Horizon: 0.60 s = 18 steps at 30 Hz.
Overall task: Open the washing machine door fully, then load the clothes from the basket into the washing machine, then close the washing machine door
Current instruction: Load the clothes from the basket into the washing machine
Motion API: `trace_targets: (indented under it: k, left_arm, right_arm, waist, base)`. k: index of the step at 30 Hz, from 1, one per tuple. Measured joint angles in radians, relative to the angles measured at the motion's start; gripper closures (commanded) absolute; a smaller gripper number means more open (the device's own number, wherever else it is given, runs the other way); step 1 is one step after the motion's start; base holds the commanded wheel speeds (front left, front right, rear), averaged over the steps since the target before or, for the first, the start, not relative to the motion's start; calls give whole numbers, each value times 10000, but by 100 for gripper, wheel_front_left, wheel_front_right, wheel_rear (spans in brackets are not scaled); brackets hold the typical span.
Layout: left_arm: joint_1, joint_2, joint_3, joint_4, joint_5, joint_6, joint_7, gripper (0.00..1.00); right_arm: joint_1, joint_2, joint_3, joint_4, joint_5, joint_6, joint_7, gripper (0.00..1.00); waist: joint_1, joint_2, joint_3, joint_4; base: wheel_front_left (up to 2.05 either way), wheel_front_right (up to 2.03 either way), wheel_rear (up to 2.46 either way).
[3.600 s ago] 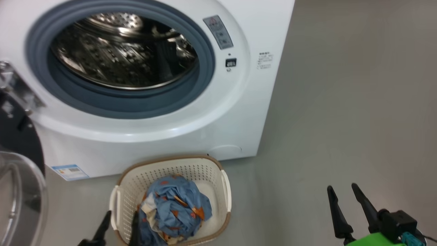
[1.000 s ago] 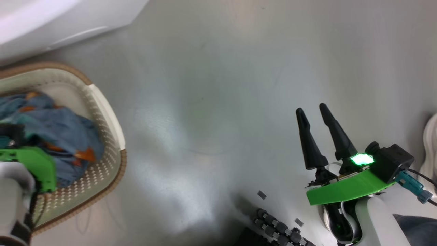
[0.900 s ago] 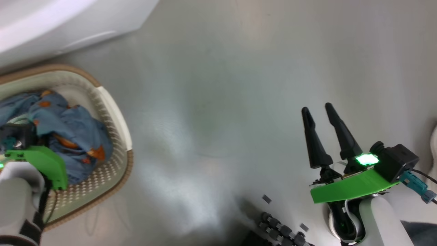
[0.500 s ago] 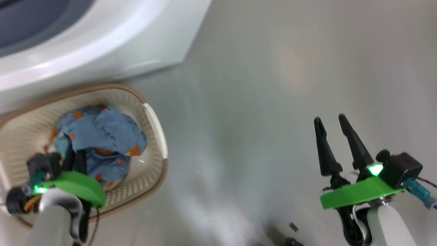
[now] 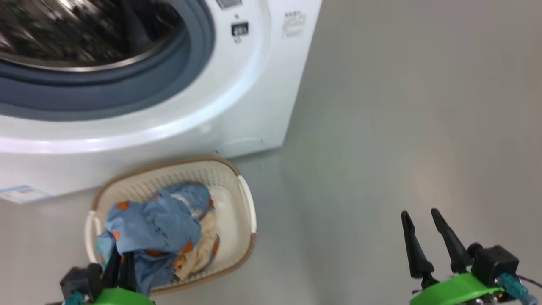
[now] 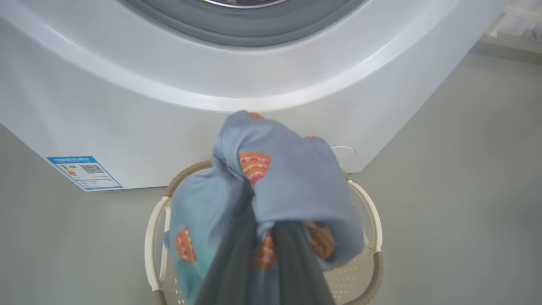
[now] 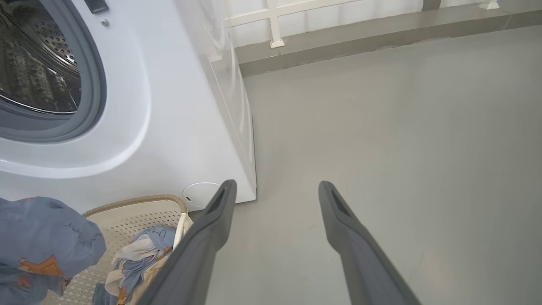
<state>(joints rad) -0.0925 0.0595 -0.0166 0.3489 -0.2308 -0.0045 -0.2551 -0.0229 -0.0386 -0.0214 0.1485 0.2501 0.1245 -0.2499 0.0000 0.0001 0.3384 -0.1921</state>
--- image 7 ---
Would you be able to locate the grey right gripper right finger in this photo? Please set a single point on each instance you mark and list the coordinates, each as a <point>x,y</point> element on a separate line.
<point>360,262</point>

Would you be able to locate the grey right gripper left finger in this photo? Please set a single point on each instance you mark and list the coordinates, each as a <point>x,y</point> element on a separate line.
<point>194,254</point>

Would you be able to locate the blue garment with cream lining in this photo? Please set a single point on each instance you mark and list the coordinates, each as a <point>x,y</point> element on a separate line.
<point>139,262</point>

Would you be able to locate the blue cartoon print garment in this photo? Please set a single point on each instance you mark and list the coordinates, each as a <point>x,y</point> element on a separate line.
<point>42,237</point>

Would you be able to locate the cream perforated laundry basket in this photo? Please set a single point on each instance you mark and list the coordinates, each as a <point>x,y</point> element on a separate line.
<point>127,220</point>

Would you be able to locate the white front-load washing machine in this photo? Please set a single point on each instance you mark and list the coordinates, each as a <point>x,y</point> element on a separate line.
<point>169,106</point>

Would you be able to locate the grey rubber door gasket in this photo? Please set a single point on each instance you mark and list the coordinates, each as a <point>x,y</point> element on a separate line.
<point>94,84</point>

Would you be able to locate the black door lock slot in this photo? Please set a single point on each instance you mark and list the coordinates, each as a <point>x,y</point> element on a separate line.
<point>96,5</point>

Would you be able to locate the round white filter cover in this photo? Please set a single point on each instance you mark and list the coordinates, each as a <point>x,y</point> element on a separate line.
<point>197,195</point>

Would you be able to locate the white metal railing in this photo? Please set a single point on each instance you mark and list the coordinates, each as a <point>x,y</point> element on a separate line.
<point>275,25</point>

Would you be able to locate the perforated steel washer drum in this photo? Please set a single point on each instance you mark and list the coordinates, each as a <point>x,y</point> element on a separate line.
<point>38,63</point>

